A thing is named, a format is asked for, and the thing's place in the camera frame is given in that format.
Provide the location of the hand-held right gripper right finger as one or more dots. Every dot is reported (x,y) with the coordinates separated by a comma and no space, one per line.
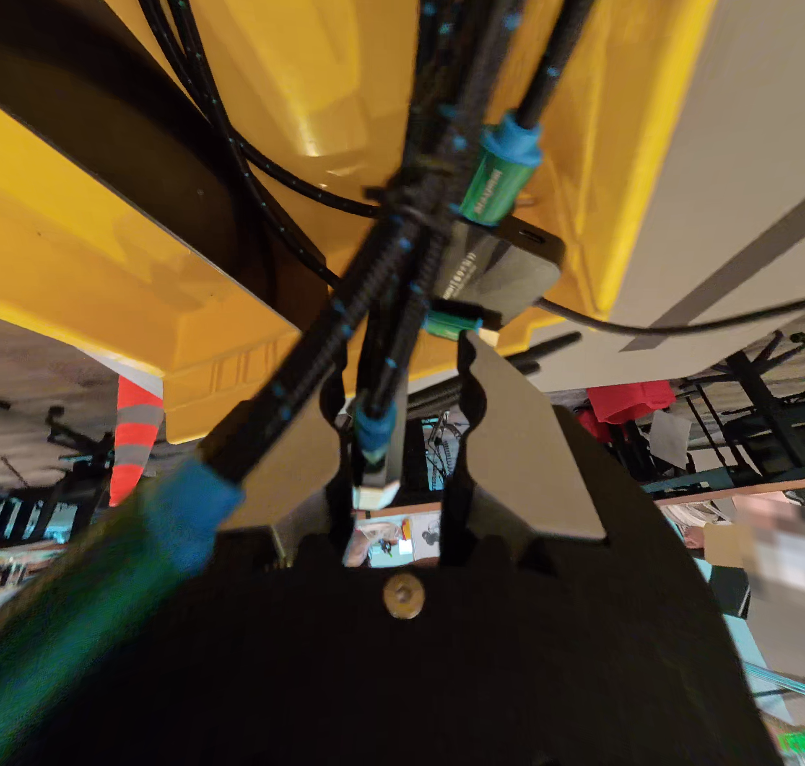
(535,464)

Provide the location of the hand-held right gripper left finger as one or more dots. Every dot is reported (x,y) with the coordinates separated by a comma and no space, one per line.
(296,490)

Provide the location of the black hdmi switch box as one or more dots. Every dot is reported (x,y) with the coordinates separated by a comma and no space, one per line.
(503,270)

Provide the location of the yellow plastic bin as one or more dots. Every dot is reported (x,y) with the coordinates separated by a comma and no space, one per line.
(126,276)

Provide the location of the red plastic bin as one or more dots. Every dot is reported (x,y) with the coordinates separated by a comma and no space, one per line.
(629,402)

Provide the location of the orange traffic cone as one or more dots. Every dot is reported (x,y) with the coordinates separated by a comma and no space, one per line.
(136,446)

